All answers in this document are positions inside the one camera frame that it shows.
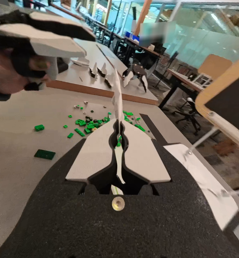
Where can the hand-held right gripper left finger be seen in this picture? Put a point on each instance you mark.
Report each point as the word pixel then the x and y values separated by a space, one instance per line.
pixel 91 157

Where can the white wooden-edged table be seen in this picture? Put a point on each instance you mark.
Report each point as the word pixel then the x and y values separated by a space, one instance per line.
pixel 75 78

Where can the wooden side table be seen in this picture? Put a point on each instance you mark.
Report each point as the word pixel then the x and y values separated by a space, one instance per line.
pixel 182 77

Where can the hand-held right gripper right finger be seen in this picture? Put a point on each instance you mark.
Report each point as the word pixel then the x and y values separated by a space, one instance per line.
pixel 145 159

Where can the brick building instruction booklet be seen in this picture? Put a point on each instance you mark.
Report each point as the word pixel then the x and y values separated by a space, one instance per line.
pixel 117 100

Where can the blue storage bin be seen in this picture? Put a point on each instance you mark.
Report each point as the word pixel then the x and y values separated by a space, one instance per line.
pixel 131 36

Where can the spare hand-held gripper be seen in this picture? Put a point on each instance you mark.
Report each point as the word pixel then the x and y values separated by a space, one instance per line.
pixel 138 70

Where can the white stand with clear rods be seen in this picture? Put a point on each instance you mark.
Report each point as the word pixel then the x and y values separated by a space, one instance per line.
pixel 202 177

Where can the bright green thick brick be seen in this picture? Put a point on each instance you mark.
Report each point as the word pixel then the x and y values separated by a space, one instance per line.
pixel 39 127

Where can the person's left hand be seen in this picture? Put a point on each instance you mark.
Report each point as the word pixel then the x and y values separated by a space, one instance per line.
pixel 2 76

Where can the dark green flat plate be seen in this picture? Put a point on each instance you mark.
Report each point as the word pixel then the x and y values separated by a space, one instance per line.
pixel 44 154

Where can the pile of green toy bricks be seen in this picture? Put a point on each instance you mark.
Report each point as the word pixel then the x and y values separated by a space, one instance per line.
pixel 89 124

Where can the wood-framed black panel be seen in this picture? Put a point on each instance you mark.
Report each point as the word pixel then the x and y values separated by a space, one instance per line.
pixel 228 100

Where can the black office chair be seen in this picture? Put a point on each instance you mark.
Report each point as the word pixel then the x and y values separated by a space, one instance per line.
pixel 189 117

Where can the loose grey gripper finger part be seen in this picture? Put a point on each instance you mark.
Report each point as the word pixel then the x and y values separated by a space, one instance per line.
pixel 102 70
pixel 94 71
pixel 109 80

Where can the tan board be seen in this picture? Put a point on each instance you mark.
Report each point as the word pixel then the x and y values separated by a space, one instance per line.
pixel 214 64

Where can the wooden pillar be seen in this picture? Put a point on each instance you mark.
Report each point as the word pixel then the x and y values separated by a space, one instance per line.
pixel 142 16

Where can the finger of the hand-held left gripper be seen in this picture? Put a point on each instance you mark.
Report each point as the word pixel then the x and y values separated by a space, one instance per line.
pixel 50 45
pixel 56 21

